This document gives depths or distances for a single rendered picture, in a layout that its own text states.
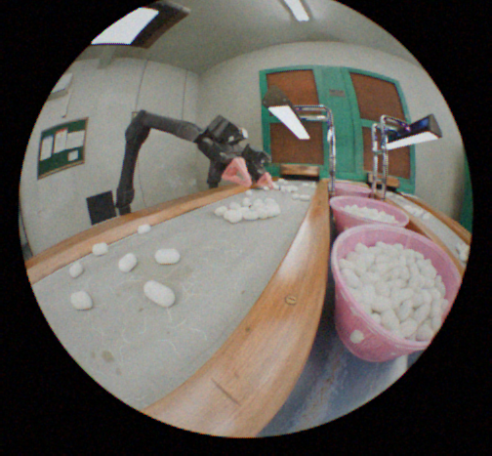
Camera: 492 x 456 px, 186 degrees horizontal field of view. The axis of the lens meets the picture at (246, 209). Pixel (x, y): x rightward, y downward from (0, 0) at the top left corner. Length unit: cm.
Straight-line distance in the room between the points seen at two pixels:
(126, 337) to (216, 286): 12
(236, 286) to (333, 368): 16
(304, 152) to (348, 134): 40
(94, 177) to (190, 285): 218
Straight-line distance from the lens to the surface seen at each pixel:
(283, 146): 125
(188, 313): 16
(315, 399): 20
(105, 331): 19
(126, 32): 22
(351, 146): 122
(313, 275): 16
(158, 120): 57
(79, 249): 37
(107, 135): 240
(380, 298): 19
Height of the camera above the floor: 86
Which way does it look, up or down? 17 degrees down
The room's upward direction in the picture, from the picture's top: 2 degrees counter-clockwise
